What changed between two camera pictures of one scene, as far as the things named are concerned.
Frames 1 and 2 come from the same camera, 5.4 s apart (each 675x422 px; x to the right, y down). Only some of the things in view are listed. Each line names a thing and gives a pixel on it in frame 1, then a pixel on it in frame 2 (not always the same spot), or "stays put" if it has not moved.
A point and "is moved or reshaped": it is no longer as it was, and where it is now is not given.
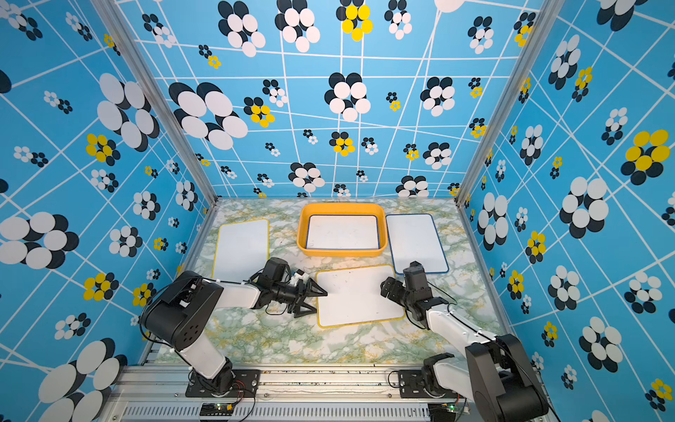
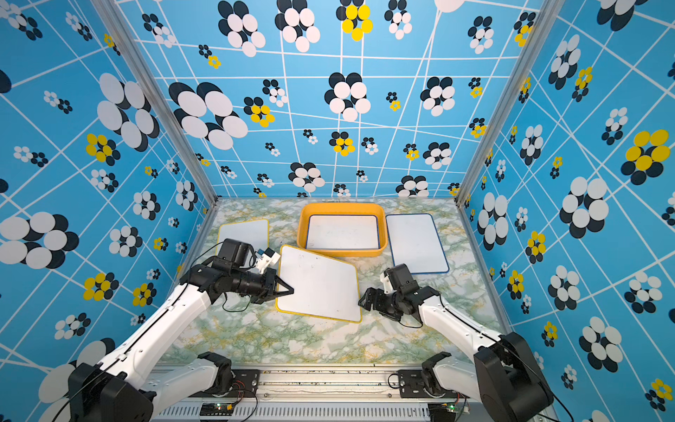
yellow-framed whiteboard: [354, 295] is moved or reshaped
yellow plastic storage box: [342, 208] stays put
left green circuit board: [216, 409] stays put
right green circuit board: [441, 411] stays put
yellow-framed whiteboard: [242, 250] stays put
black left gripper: [301, 302] -> [272, 278]
